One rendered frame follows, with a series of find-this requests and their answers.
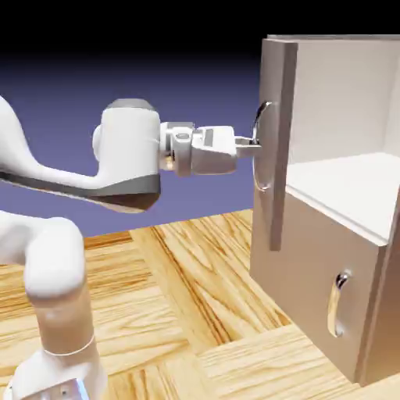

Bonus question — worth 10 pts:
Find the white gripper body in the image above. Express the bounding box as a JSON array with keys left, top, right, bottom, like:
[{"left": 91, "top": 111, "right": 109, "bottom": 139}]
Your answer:
[{"left": 191, "top": 125, "right": 238, "bottom": 175}]

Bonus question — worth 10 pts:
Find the curved silver door handle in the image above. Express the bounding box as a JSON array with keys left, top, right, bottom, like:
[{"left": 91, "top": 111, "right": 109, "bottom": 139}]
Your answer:
[
  {"left": 252, "top": 100, "right": 273, "bottom": 192},
  {"left": 327, "top": 270, "right": 352, "bottom": 339}
]

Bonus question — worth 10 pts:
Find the beige cabinet door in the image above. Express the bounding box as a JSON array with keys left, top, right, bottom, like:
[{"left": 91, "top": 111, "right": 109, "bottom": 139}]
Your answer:
[
  {"left": 252, "top": 37, "right": 299, "bottom": 252},
  {"left": 249, "top": 191, "right": 388, "bottom": 384}
]

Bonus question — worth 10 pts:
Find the beige cabinet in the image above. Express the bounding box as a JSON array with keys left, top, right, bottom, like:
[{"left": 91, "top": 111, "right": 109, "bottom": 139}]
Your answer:
[{"left": 249, "top": 34, "right": 400, "bottom": 388}]

